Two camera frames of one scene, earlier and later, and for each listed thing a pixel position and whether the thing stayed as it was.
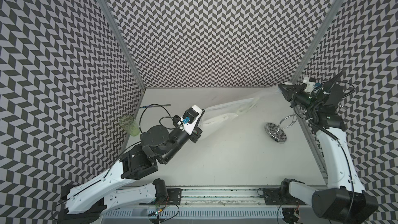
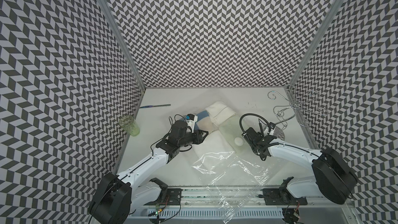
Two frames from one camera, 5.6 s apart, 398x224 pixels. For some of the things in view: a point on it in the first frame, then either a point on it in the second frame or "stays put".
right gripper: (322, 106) -> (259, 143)
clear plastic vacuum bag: (214, 114) -> (233, 180)
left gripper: (193, 137) stays put
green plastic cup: (127, 122) stays put
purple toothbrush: (155, 106) stays put
